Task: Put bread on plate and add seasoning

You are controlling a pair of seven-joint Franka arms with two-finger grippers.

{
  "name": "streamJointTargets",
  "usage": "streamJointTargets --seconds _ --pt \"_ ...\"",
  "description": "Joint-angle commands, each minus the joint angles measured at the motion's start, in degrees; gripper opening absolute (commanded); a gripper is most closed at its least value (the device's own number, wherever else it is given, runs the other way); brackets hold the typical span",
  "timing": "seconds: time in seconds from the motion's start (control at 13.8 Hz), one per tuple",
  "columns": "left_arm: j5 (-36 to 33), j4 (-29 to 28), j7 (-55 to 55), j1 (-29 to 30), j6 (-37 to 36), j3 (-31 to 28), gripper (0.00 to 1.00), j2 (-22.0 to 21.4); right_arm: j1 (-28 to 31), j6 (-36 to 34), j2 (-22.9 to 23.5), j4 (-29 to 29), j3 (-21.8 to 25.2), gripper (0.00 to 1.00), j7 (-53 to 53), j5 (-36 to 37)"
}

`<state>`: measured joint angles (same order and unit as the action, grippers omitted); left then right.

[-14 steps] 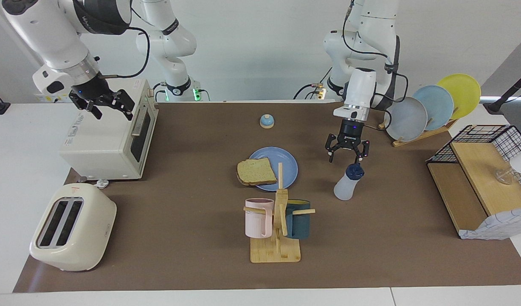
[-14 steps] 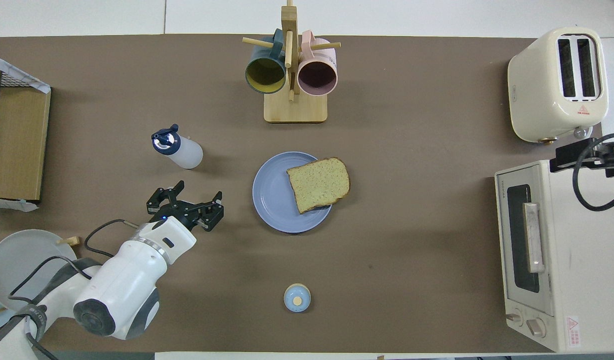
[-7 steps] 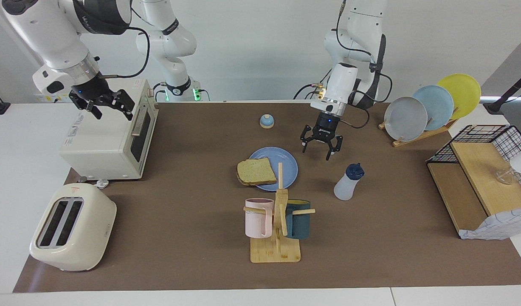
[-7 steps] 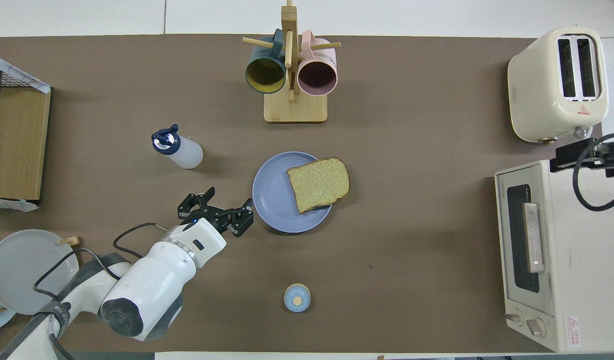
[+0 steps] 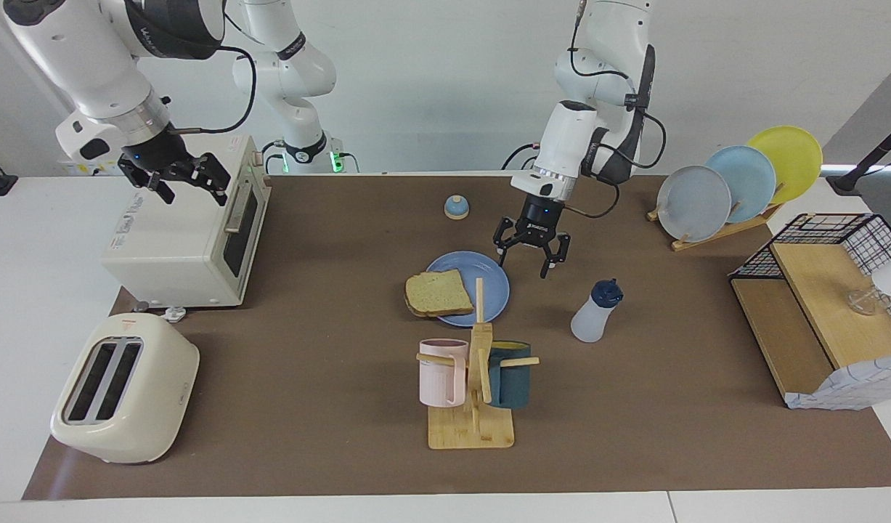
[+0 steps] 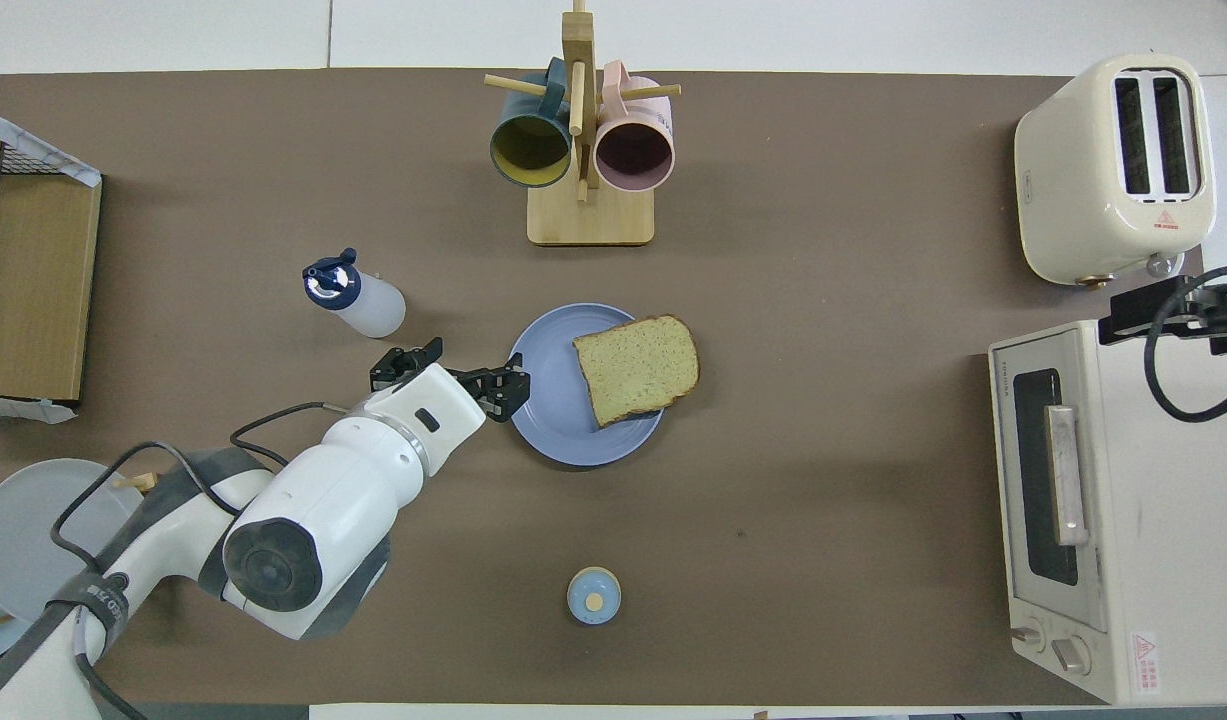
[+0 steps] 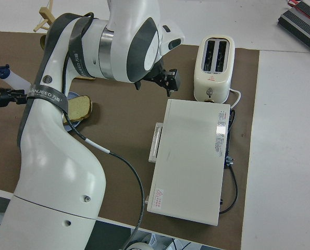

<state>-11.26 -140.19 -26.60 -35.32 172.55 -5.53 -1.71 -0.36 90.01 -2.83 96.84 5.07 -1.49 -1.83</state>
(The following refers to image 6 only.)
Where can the seasoning bottle with blue cap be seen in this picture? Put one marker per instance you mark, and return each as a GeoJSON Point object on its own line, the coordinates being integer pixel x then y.
{"type": "Point", "coordinates": [373, 310]}

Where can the brown bread slice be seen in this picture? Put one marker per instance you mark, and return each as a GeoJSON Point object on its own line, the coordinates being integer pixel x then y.
{"type": "Point", "coordinates": [638, 365]}

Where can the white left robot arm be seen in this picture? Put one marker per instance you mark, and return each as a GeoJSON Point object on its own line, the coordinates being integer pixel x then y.
{"type": "Point", "coordinates": [343, 490]}

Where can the blue round plate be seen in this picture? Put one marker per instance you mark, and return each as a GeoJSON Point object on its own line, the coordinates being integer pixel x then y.
{"type": "Point", "coordinates": [553, 420]}

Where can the wooden plate rack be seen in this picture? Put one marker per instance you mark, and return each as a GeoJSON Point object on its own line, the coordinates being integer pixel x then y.
{"type": "Point", "coordinates": [138, 482]}

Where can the cream two-slot toaster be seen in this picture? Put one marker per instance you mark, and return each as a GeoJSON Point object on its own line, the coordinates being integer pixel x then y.
{"type": "Point", "coordinates": [1063, 170]}

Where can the wooden mug tree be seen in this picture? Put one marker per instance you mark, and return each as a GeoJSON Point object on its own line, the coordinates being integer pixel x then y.
{"type": "Point", "coordinates": [590, 220]}

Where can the white toaster oven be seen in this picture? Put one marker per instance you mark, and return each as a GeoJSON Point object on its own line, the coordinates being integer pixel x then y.
{"type": "Point", "coordinates": [1153, 520]}

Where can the small blue call bell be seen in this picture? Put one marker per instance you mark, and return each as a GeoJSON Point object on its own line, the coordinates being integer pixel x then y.
{"type": "Point", "coordinates": [593, 597]}

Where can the dark teal mug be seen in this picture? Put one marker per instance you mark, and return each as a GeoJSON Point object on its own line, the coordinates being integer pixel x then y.
{"type": "Point", "coordinates": [530, 150]}

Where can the pink ribbed mug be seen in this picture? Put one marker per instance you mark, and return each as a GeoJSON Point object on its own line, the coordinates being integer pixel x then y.
{"type": "Point", "coordinates": [633, 155]}

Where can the brown table mat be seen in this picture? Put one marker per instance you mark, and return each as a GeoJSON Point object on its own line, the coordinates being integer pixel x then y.
{"type": "Point", "coordinates": [873, 150]}

